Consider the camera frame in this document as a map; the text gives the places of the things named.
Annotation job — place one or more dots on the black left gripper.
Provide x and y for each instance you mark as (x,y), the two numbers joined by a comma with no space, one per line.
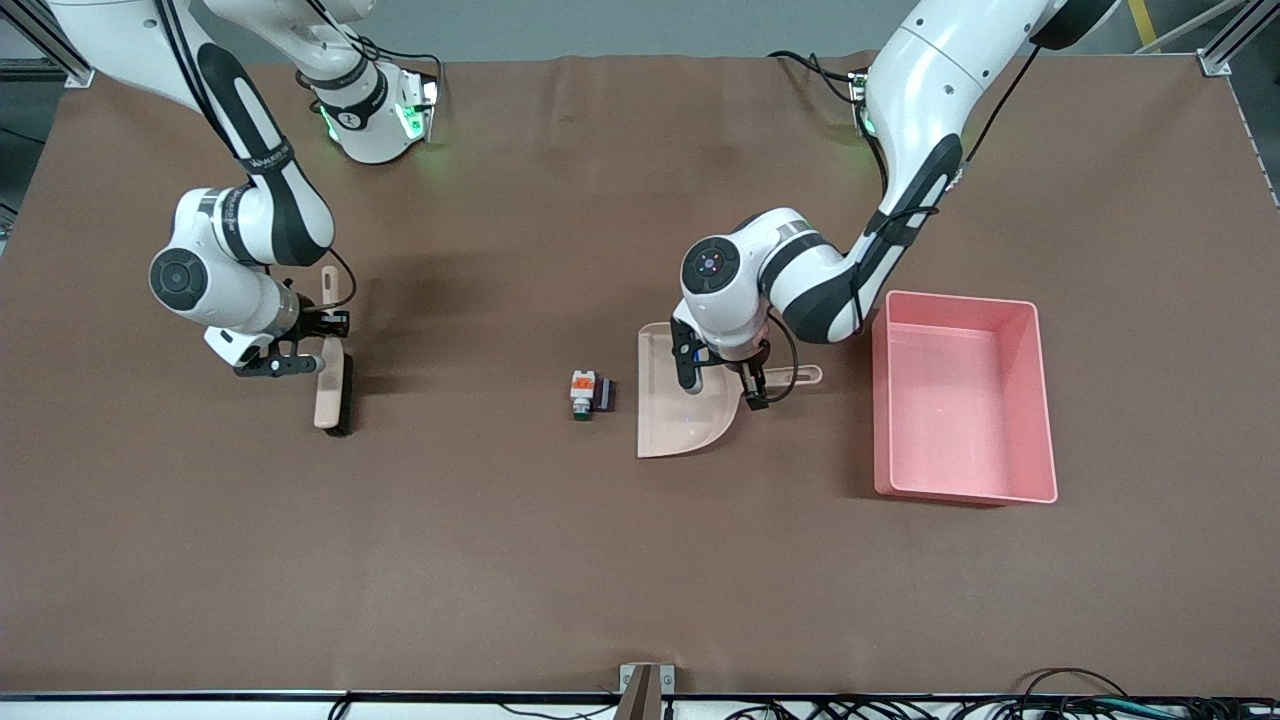
(752,374)

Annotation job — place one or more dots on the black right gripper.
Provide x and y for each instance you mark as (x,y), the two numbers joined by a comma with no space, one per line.
(318,324)

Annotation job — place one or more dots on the beige hand brush black bristles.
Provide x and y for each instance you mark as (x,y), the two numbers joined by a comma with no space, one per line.
(330,400)

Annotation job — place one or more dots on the beige plastic dustpan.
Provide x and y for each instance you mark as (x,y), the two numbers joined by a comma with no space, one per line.
(665,420)

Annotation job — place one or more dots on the black electronic component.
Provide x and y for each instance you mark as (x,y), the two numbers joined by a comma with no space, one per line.
(605,395)

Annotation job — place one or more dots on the white orange electronic switch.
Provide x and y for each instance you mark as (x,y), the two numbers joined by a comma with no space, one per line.
(581,385)

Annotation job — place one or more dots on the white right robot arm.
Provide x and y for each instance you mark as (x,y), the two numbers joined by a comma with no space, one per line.
(215,295)

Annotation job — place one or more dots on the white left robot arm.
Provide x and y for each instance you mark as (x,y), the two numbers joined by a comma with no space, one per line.
(920,90)

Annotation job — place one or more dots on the pink plastic bin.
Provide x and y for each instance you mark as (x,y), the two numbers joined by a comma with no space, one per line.
(960,400)

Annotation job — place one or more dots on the brown table mat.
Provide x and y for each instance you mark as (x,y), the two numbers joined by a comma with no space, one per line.
(600,560)

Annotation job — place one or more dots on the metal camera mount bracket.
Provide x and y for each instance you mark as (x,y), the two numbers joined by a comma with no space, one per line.
(645,690)

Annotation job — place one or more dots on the aluminium frame profile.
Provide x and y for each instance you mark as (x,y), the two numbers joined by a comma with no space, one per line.
(75,70)
(1215,62)

